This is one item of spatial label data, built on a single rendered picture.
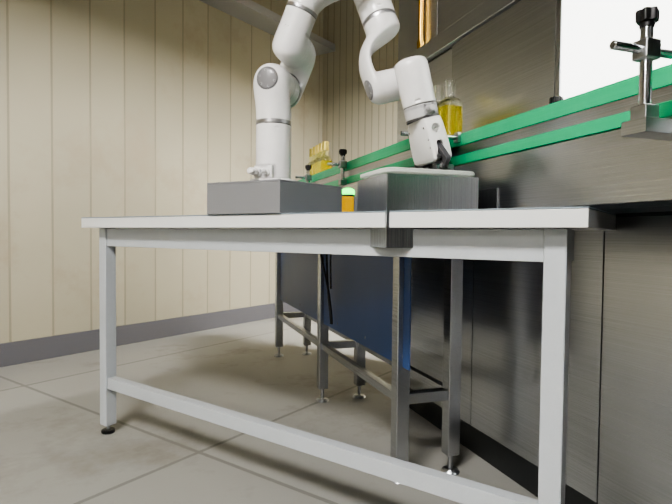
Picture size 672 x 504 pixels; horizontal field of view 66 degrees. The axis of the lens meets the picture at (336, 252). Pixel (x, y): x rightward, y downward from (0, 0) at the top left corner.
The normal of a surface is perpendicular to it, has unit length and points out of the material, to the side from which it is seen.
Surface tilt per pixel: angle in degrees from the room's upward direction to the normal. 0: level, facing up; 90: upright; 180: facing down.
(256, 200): 90
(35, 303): 90
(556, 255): 90
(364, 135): 90
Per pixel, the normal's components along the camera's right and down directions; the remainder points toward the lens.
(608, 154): -0.95, 0.00
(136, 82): 0.82, 0.03
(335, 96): -0.58, 0.02
